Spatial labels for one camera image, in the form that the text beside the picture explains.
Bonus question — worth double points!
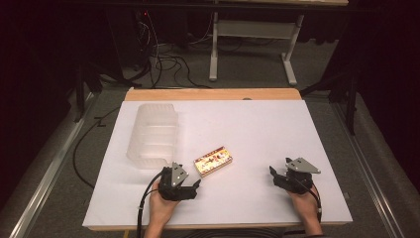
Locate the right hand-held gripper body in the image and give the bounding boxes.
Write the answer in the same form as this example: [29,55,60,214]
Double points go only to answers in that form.
[272,157,322,195]

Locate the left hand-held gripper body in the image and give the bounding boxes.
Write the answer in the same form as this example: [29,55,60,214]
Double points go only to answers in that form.
[157,161,195,202]

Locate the person's left hand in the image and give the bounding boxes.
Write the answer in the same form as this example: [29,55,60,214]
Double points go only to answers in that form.
[149,188,181,230]

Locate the person's right hand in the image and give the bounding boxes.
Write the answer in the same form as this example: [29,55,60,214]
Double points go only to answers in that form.
[288,186,321,227]

